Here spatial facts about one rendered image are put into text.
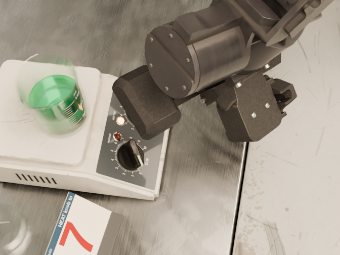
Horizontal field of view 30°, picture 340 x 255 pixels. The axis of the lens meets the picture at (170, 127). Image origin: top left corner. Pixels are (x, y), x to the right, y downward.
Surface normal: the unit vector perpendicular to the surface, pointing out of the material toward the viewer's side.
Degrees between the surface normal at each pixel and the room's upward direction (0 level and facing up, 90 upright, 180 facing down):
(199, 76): 73
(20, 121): 0
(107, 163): 30
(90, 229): 40
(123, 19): 0
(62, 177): 90
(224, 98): 48
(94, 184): 90
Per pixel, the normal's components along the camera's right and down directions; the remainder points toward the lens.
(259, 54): -0.12, 0.91
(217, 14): 0.25, -0.60
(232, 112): -0.70, 0.46
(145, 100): 0.44, -0.31
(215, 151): -0.06, -0.42
